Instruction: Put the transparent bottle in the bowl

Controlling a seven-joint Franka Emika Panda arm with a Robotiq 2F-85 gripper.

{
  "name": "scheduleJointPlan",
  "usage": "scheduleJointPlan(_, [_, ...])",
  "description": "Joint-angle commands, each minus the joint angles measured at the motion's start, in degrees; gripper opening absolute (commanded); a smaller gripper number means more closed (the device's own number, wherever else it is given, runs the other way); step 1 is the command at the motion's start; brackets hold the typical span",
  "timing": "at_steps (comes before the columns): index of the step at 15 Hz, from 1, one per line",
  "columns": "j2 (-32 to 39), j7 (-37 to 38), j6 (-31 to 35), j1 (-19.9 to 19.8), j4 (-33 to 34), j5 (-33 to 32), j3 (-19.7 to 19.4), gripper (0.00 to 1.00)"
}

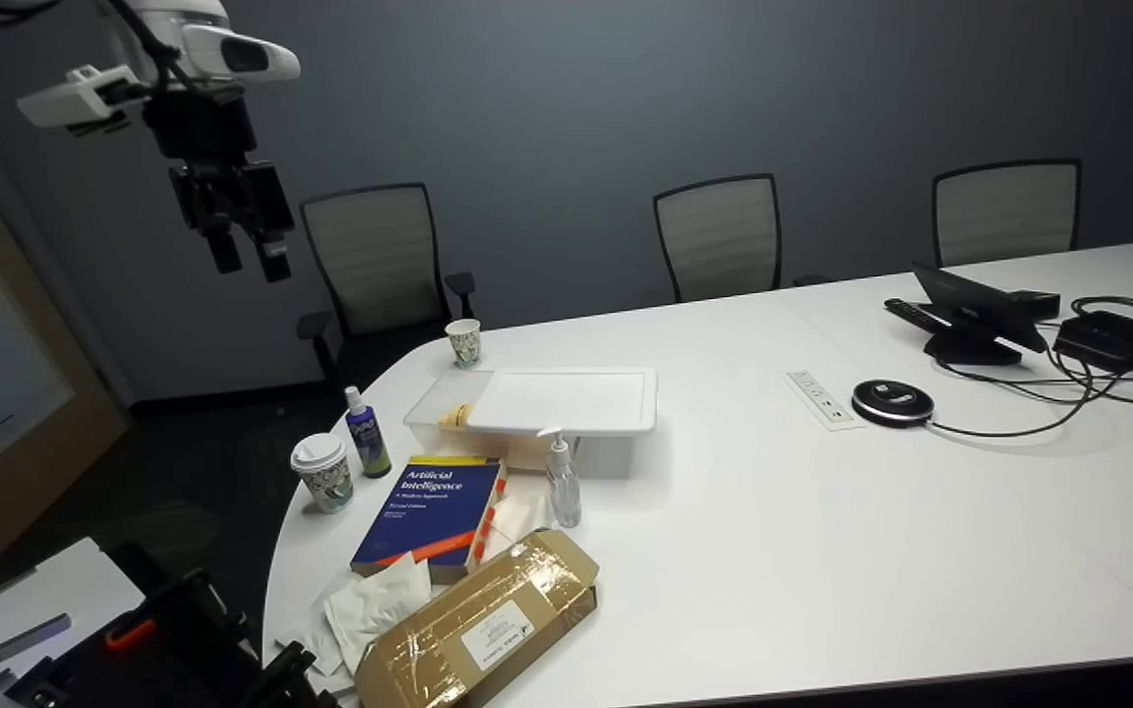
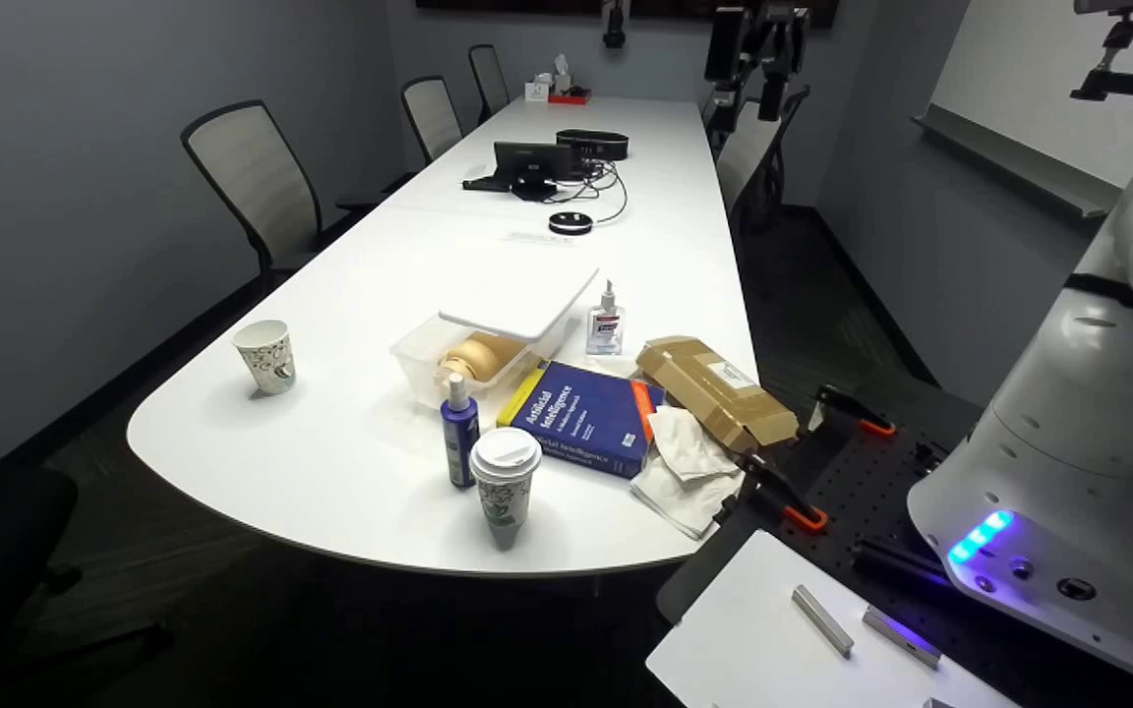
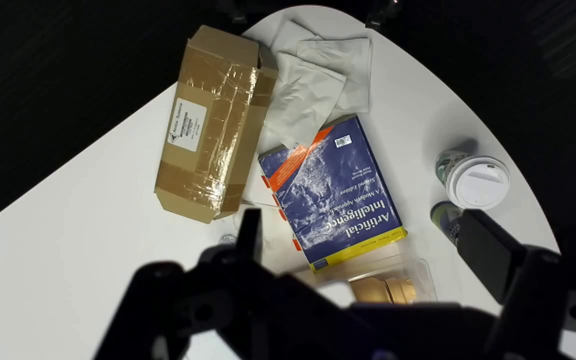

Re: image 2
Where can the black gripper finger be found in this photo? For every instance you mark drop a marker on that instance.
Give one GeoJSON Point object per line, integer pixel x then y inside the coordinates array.
{"type": "Point", "coordinates": [784, 60]}
{"type": "Point", "coordinates": [726, 40]}

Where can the transparent sanitizer bottle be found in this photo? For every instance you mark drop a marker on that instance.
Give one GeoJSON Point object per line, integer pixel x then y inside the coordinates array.
{"type": "Point", "coordinates": [603, 324]}

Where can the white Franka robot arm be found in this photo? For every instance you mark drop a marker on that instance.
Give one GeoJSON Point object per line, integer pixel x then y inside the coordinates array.
{"type": "Point", "coordinates": [1092, 435]}

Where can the small white bottle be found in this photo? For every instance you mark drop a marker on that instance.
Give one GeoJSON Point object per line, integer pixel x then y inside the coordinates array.
{"type": "Point", "coordinates": [564, 71]}

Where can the blue spray bottle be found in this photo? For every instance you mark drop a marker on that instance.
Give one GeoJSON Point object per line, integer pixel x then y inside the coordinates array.
{"type": "Point", "coordinates": [457, 439]}

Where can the grey mesh office chair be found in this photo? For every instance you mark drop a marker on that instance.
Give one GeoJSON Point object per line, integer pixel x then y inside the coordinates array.
{"type": "Point", "coordinates": [490, 74]}
{"type": "Point", "coordinates": [432, 114]}
{"type": "Point", "coordinates": [254, 177]}
{"type": "Point", "coordinates": [747, 149]}

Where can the red flat item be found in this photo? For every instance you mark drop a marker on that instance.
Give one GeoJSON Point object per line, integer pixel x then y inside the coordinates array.
{"type": "Point", "coordinates": [569, 95]}

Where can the black box device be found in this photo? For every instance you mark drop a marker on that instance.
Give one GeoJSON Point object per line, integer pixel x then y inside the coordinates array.
{"type": "Point", "coordinates": [591, 144]}

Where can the white tissue box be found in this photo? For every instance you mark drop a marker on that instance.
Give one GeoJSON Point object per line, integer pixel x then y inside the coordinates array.
{"type": "Point", "coordinates": [537, 90]}

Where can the black conference phone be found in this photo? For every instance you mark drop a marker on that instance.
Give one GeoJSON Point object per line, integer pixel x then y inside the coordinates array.
{"type": "Point", "coordinates": [527, 168]}

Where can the round black speaker puck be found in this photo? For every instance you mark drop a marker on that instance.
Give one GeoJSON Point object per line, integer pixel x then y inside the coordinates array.
{"type": "Point", "coordinates": [570, 220]}

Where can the clear plastic container lid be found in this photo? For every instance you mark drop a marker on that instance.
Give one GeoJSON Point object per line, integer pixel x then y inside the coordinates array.
{"type": "Point", "coordinates": [527, 295]}

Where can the tan round food item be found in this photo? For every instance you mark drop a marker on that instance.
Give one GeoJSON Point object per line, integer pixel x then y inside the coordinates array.
{"type": "Point", "coordinates": [481, 356]}

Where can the blue textbook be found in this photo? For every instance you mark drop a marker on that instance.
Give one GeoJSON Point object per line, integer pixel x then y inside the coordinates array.
{"type": "Point", "coordinates": [583, 419]}

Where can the clear plastic container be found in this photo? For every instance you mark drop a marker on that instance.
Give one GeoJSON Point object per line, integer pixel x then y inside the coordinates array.
{"type": "Point", "coordinates": [455, 360]}

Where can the white crumpled tissue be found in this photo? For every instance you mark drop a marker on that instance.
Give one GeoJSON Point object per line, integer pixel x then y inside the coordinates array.
{"type": "Point", "coordinates": [685, 464]}

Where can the paper coffee cup white lid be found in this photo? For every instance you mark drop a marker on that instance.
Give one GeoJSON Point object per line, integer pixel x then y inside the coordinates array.
{"type": "Point", "coordinates": [503, 486]}

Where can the open paper cup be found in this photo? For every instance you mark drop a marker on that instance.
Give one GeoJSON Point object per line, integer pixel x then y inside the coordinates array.
{"type": "Point", "coordinates": [266, 356]}

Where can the grey metal bar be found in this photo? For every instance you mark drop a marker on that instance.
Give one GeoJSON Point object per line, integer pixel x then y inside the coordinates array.
{"type": "Point", "coordinates": [901, 636]}
{"type": "Point", "coordinates": [822, 619]}

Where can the white board sheet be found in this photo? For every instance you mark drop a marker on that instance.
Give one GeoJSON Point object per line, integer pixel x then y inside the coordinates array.
{"type": "Point", "coordinates": [776, 641]}

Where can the wall whiteboard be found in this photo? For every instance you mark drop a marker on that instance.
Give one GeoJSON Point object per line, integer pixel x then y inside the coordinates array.
{"type": "Point", "coordinates": [1053, 78]}

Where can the black camera stand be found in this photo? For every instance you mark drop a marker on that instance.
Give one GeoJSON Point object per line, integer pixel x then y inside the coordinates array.
{"type": "Point", "coordinates": [1121, 78]}

